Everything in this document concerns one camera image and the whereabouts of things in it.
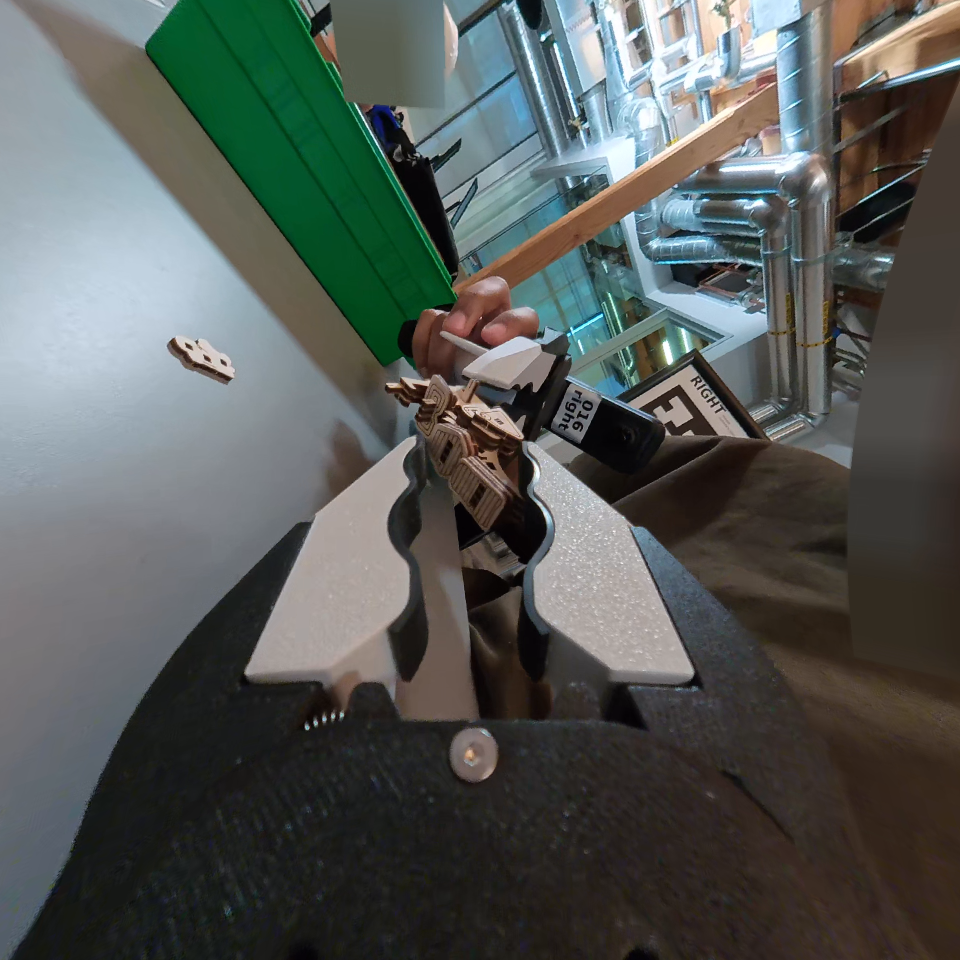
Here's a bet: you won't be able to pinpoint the black bag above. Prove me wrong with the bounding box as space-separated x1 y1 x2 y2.
390 146 460 275

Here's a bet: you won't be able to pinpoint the wooden piece with square holes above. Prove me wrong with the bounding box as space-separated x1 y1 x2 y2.
167 335 237 386

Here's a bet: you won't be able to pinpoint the person's right hand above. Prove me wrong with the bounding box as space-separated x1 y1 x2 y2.
411 274 541 381

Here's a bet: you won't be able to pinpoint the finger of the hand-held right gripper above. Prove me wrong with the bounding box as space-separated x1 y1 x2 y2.
461 337 545 393

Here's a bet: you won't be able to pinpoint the green plastic bin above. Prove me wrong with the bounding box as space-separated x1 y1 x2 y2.
146 0 460 367

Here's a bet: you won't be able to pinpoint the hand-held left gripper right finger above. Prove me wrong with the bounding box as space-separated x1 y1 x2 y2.
516 442 696 689

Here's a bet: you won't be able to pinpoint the black framed marker sign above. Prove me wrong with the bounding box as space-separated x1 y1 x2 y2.
617 349 768 445

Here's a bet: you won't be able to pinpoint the layered wooden puzzle model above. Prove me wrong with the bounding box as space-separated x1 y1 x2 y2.
384 375 528 531

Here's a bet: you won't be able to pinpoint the wooden beam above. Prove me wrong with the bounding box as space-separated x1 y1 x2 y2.
453 81 781 295

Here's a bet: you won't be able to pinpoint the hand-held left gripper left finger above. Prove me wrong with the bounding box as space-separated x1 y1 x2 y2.
244 438 430 717

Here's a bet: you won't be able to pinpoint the silver ventilation ducts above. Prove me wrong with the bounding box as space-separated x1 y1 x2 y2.
495 0 901 444

